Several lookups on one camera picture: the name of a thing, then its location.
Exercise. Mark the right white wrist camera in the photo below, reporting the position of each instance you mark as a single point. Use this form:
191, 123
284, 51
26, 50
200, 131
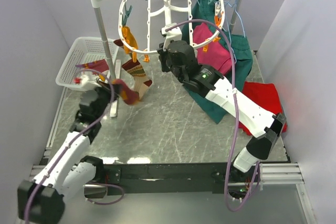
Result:
173, 34

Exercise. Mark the white plastic basket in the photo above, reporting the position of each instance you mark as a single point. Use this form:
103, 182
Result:
83, 50

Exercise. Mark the red folded cloth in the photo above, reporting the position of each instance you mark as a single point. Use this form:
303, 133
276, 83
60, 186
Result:
263, 94

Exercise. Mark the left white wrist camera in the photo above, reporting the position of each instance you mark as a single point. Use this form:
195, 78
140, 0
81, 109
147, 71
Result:
85, 82

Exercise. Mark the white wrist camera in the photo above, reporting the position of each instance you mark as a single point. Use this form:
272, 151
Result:
173, 34
85, 82

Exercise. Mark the black base bar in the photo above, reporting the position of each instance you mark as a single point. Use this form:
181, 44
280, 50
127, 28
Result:
159, 178

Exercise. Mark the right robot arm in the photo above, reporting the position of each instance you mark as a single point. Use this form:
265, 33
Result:
266, 127

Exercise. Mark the light blue wire hanger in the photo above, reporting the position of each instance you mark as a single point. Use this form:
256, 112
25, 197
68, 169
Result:
235, 6

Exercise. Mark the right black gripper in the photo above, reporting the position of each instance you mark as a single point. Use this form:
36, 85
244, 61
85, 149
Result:
163, 55

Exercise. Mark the purple orange striped sock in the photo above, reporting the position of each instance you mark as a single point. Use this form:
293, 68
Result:
100, 66

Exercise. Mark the maroon orange striped sock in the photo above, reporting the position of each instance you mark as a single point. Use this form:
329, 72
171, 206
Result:
141, 81

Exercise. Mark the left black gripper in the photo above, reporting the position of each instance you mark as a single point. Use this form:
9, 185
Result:
107, 89

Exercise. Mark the white round clip hanger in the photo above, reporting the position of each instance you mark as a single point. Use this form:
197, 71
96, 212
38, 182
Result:
170, 16

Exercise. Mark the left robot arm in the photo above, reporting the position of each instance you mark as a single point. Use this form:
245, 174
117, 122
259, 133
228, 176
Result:
43, 199

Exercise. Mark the yellow hanging sock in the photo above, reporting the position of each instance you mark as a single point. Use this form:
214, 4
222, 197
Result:
129, 38

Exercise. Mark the pink garment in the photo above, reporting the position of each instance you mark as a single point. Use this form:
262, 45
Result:
213, 54

